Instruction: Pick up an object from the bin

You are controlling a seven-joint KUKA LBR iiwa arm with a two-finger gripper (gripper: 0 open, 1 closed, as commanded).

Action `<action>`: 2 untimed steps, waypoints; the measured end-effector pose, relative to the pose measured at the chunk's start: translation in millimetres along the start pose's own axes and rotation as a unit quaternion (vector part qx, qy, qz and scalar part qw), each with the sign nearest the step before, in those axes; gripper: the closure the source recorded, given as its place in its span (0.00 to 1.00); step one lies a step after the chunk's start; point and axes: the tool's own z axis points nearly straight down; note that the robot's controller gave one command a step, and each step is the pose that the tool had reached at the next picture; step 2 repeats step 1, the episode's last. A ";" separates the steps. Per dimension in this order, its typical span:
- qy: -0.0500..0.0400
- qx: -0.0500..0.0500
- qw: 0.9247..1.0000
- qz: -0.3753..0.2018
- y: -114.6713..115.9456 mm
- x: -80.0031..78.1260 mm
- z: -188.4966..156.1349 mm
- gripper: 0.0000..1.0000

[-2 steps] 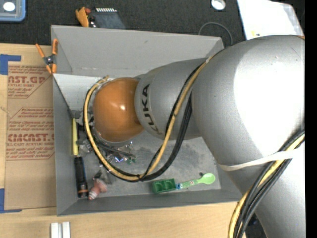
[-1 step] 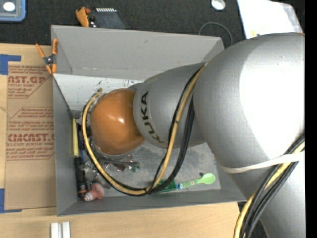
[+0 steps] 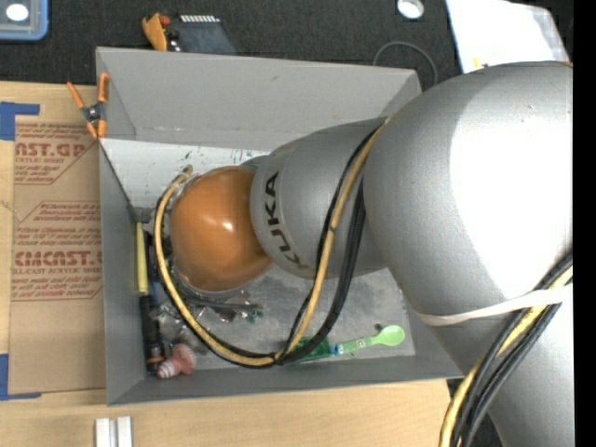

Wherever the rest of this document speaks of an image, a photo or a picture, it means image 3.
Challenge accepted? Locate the pink and white toy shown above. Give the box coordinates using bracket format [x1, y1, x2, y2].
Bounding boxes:
[156, 342, 197, 381]

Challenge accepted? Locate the yellow flat block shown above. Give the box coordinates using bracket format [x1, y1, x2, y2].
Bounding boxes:
[134, 221, 150, 295]

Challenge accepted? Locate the brown cardboard board red print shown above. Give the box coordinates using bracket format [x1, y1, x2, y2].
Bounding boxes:
[0, 80, 109, 402]

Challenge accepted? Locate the green plastic spoon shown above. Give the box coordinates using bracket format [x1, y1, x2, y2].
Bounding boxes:
[291, 324, 407, 366]

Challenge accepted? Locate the grey metal bin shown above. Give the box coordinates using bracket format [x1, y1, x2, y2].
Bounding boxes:
[95, 47, 467, 407]

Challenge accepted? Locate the black cylinder with orange ring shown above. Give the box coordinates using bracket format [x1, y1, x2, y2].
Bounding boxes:
[139, 294, 167, 373]

